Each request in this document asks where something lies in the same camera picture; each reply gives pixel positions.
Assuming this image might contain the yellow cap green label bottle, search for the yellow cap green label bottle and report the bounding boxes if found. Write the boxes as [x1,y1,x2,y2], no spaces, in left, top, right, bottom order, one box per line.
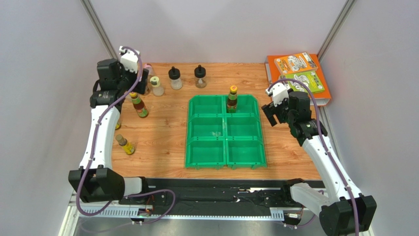
[226,85,238,113]

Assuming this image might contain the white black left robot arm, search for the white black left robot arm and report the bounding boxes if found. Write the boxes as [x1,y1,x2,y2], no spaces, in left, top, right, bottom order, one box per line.
[68,59,147,203]

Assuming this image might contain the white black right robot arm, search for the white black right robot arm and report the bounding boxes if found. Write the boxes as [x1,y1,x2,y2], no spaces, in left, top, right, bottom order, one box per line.
[262,89,377,236]

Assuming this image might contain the pink lid spice bottle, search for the pink lid spice bottle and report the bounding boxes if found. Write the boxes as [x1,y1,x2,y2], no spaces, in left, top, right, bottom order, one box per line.
[144,63,155,79]

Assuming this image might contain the green comic book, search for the green comic book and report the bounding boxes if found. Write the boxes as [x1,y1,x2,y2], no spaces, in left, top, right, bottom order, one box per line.
[280,71,325,94]

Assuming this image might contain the yellow-green lid sesame jar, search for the yellow-green lid sesame jar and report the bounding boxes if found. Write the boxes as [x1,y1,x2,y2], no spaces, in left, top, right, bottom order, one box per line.
[150,76,164,97]

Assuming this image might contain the yellow cap soy sauce bottle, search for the yellow cap soy sauce bottle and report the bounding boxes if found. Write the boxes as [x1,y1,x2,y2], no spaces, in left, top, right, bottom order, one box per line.
[129,92,149,118]

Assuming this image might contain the orange comic book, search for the orange comic book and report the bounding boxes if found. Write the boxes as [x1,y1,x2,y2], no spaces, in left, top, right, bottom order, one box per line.
[274,52,318,75]

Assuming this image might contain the black lid jar white granules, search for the black lid jar white granules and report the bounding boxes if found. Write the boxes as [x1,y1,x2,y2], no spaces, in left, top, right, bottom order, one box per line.
[168,66,183,90]

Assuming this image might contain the small yellow label oil bottle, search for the small yellow label oil bottle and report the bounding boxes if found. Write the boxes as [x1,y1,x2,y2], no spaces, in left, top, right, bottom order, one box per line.
[115,134,135,155]

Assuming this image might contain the black lid jar right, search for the black lid jar right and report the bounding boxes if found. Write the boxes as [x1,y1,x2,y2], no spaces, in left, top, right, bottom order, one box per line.
[194,65,207,89]

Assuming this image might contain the green plastic divided bin tray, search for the green plastic divided bin tray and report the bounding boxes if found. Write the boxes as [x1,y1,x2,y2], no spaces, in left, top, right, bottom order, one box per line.
[184,94,267,170]

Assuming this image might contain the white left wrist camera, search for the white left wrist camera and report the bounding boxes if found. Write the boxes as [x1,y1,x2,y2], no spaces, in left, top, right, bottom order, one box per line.
[119,46,139,74]

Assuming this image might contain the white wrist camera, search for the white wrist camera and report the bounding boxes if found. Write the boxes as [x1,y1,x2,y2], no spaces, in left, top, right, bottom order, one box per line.
[119,46,139,74]
[265,82,289,107]

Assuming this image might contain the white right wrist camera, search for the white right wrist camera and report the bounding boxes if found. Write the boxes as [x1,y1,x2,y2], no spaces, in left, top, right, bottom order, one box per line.
[265,82,289,107]

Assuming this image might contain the orange ring binder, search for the orange ring binder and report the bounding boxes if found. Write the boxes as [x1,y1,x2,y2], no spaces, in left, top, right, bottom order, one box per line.
[266,52,331,106]

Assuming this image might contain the aluminium frame post left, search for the aluminium frame post left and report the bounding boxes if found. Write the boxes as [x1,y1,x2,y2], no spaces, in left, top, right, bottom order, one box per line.
[80,0,119,59]

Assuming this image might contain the aluminium frame post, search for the aluminium frame post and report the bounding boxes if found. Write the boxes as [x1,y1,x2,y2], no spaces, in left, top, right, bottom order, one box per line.
[80,0,119,59]
[317,0,357,61]

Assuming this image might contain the aluminium frame post right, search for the aluminium frame post right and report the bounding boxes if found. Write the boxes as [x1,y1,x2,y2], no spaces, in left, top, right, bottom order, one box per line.
[317,0,357,61]

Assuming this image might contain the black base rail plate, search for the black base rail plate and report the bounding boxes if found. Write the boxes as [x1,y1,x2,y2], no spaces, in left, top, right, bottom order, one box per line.
[116,177,328,217]

